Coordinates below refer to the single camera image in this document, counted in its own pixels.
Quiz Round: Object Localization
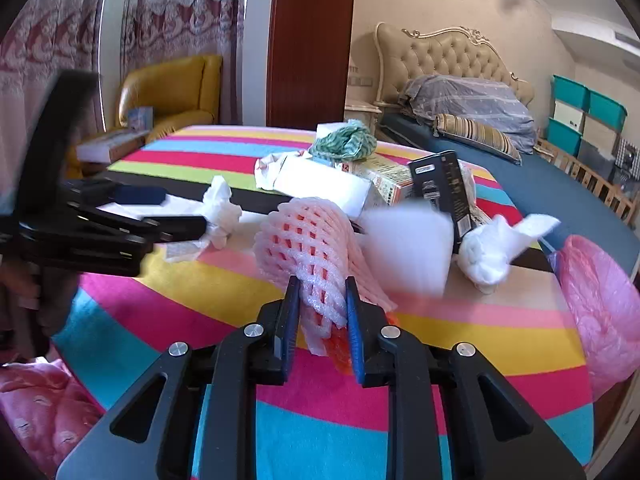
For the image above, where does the blue printed box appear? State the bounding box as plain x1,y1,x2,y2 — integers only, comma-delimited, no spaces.
127,107,154,131

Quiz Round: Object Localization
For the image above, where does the printed orange-edged carton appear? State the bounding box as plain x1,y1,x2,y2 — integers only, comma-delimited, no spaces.
350,152,416,209

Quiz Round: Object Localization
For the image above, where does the green knitted cloth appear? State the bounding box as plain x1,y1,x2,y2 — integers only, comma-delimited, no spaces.
307,119,379,164

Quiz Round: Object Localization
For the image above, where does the beige tufted headboard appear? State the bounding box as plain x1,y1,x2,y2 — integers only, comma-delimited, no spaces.
375,22,536,111

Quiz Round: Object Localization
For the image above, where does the red-brown wooden column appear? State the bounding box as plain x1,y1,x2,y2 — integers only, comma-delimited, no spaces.
265,0,357,131

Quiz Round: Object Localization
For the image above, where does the pink patterned lace curtain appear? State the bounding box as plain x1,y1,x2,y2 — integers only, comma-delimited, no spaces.
0,0,249,127

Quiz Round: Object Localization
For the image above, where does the white foam block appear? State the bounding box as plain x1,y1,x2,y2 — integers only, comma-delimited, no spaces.
360,200,453,297

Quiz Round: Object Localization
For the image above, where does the white tissue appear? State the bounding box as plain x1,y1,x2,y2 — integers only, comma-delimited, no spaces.
200,175,244,251

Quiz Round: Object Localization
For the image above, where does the wooden bed rail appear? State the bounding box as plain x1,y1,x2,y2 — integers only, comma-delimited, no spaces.
535,137,632,222

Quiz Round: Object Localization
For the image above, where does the white paper wad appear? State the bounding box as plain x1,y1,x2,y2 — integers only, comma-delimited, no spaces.
457,212,562,294

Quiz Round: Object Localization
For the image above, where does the white paper scrap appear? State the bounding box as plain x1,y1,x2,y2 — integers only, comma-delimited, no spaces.
162,239,214,264

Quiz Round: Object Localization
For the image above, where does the brown striped pillow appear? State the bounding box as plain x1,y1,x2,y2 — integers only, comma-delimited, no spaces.
432,112,524,166

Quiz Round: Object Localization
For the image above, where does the stack of teal-lidded storage bins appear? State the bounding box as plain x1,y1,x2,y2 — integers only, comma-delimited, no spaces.
547,75,629,162

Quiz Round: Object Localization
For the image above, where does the rainbow striped tablecloth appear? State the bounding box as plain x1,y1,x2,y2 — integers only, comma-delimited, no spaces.
50,125,596,480

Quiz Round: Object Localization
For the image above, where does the cream nightstand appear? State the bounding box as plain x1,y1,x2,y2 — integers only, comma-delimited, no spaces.
345,100,384,134

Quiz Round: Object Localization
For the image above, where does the orange foam fruit net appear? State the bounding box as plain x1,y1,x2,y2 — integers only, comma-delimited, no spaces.
325,312,401,374

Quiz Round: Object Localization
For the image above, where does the pink foam fruit net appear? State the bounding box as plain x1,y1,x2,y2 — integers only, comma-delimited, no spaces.
252,197,396,361

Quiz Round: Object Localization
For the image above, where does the person's left hand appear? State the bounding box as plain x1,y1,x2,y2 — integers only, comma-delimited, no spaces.
0,259,77,347

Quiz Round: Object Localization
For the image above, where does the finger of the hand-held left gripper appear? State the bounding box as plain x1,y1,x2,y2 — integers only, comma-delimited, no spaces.
19,204,209,278
64,180,169,207

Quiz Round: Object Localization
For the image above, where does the white tissue packet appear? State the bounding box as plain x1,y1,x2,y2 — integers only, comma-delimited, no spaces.
272,157,374,217

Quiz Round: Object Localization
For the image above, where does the crumpled white wrapper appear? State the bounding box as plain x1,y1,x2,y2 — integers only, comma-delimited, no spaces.
254,152,301,191

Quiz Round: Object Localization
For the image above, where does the yellow leather armchair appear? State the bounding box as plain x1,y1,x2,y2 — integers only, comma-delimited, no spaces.
67,55,224,177

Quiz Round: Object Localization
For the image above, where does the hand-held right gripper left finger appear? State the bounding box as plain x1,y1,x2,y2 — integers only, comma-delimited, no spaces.
56,276,302,480

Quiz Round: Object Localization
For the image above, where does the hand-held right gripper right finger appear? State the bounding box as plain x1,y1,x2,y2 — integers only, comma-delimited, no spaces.
345,276,587,480

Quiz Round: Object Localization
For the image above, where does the black cardboard box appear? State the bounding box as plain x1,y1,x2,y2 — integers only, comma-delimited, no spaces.
407,150,476,254

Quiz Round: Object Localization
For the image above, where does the blue bed mattress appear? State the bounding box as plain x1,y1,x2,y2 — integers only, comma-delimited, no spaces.
380,112,637,272

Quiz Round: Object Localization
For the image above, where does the pink plastic trash bag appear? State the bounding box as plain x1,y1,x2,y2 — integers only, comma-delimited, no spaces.
547,235,640,404

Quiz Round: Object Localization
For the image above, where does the long white box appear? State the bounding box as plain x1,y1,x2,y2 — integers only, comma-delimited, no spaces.
76,127,151,164

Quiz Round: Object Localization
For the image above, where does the blue-grey striped duvet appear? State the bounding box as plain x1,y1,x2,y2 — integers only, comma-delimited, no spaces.
397,74,539,156

